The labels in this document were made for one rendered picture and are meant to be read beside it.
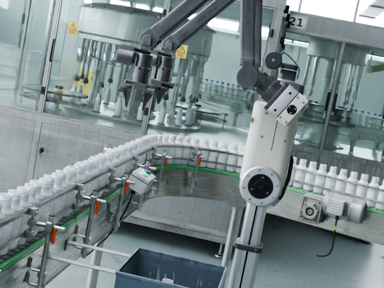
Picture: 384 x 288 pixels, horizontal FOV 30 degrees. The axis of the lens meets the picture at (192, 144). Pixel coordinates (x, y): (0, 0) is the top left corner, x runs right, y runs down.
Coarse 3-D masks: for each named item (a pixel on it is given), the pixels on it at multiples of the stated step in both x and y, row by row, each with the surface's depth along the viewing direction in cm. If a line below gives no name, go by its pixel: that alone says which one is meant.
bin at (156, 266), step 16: (48, 256) 223; (128, 256) 239; (144, 256) 245; (160, 256) 244; (176, 256) 243; (112, 272) 220; (128, 272) 233; (144, 272) 245; (160, 272) 245; (176, 272) 244; (192, 272) 243; (208, 272) 242; (224, 272) 235
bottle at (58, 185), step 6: (54, 174) 232; (60, 174) 235; (60, 180) 233; (54, 186) 232; (60, 186) 233; (60, 192) 232; (60, 198) 233; (54, 204) 232; (60, 204) 234; (54, 210) 232; (60, 210) 235
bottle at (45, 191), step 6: (42, 180) 220; (48, 180) 223; (42, 186) 220; (48, 186) 221; (42, 192) 220; (48, 192) 221; (48, 198) 221; (48, 204) 221; (42, 210) 220; (48, 210) 222; (42, 216) 221; (48, 216) 223; (42, 228) 222
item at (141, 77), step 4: (136, 68) 260; (136, 72) 259; (140, 72) 259; (144, 72) 259; (148, 72) 260; (136, 76) 259; (140, 76) 259; (144, 76) 259; (148, 76) 261; (128, 80) 259; (136, 80) 259; (140, 80) 259; (144, 80) 260; (132, 84) 260; (140, 84) 259; (144, 84) 259; (148, 84) 262; (152, 88) 263
